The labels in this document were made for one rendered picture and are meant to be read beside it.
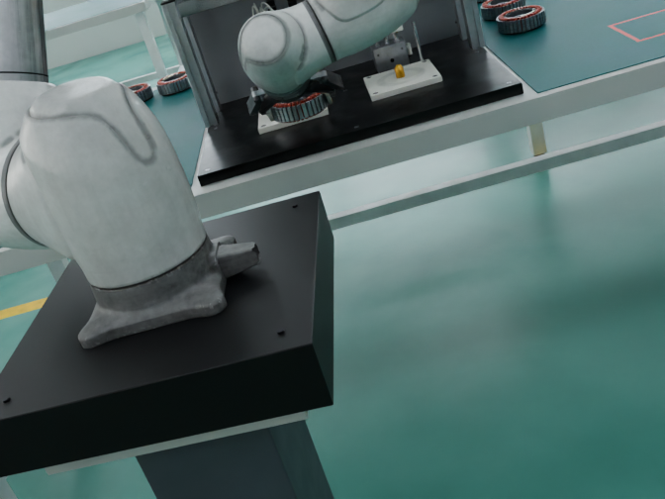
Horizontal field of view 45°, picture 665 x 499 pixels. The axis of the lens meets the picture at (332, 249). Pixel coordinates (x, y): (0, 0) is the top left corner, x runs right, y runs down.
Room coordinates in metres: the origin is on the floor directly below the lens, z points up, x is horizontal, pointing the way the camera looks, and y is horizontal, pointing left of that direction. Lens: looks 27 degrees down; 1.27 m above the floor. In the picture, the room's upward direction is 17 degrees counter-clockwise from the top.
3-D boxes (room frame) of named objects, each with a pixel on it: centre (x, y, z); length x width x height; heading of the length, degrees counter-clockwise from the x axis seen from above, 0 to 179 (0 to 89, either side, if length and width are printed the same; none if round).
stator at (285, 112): (1.52, -0.02, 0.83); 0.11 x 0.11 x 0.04
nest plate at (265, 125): (1.67, -0.01, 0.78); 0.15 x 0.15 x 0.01; 86
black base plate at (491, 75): (1.68, -0.13, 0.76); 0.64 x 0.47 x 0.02; 86
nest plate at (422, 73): (1.65, -0.25, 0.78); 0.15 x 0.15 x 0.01; 86
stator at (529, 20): (1.85, -0.59, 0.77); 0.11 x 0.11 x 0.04
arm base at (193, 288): (0.90, 0.20, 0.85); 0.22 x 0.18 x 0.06; 83
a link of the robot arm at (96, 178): (0.91, 0.23, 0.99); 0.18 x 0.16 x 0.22; 51
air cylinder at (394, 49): (1.80, -0.26, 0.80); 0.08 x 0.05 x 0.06; 86
